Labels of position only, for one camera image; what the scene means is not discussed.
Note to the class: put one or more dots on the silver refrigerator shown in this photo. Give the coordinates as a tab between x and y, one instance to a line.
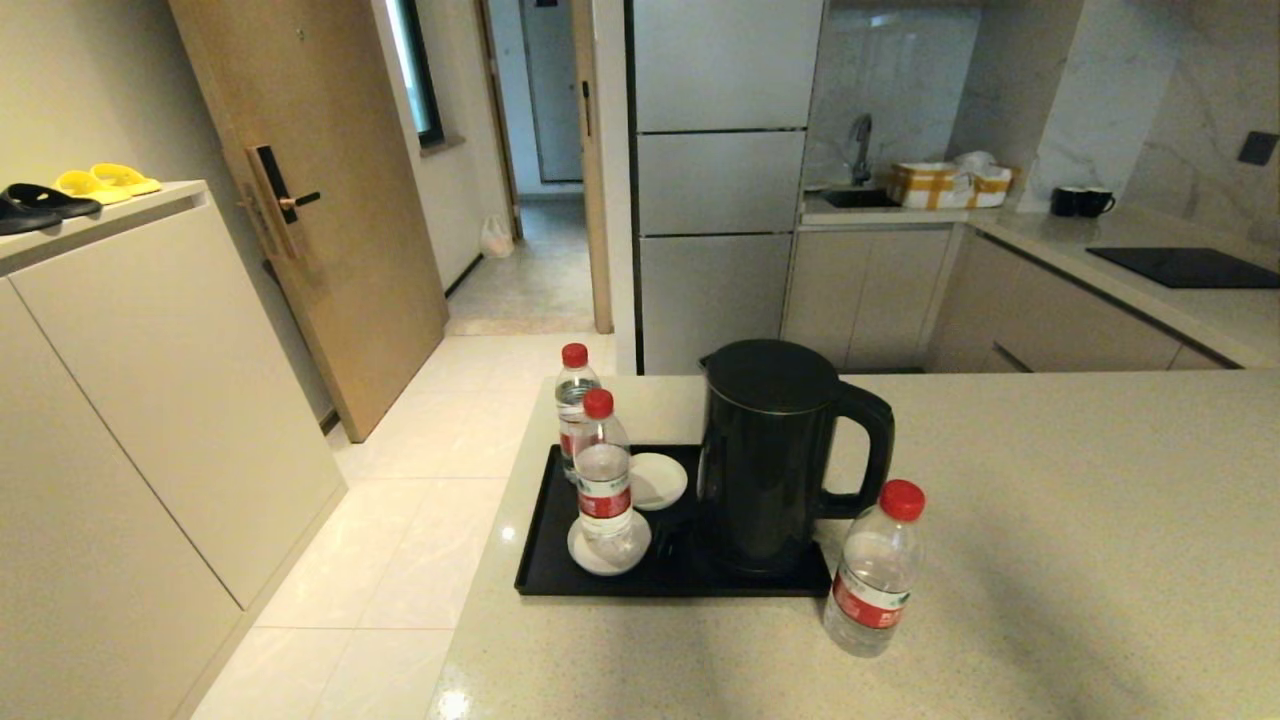
720	180

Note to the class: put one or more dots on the narrow wooden door panel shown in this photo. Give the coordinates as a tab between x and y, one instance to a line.
597	200

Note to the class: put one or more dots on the white hallway door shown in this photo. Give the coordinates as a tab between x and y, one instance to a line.
553	90

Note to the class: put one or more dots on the black rectangular serving tray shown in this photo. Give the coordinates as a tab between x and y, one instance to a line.
545	560

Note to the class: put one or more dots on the black mug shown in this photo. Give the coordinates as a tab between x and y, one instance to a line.
1095	202
1063	200

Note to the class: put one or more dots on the yellow slipper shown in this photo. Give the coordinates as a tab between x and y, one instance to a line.
125	177
85	185

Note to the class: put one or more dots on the black induction cooktop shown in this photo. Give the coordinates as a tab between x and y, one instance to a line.
1190	266

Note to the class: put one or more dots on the wooden entrance door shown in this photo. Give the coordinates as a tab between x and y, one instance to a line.
340	250

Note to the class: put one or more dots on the dark wall socket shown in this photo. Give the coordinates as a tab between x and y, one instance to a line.
1258	148

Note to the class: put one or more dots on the clear red-capped water bottle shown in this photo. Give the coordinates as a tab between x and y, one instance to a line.
575	392
870	580
603	480

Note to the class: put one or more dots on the yellow striped white box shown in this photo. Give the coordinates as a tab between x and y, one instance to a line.
930	185
992	187

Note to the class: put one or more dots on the chrome kitchen faucet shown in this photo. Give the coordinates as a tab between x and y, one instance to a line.
862	135

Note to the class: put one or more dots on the white plastic bag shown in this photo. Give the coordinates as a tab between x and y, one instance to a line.
496	238

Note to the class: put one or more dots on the black electric kettle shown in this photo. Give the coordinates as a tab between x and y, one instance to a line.
765	460

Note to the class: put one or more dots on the dark kitchen sink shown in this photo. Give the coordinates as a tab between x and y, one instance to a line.
860	197

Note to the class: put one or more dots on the black slipper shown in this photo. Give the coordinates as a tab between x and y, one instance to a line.
55	200
20	215

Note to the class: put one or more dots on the beige kitchen base cabinets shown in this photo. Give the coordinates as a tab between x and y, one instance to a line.
860	290

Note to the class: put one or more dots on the white crumpled bag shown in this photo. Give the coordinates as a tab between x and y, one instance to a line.
975	160

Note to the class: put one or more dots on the beige shoe cabinet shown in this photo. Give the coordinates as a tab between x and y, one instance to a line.
130	400

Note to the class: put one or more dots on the dark framed window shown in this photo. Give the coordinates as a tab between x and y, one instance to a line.
420	70

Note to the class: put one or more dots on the white ribbed saucer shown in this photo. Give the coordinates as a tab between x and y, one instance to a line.
660	480
583	555

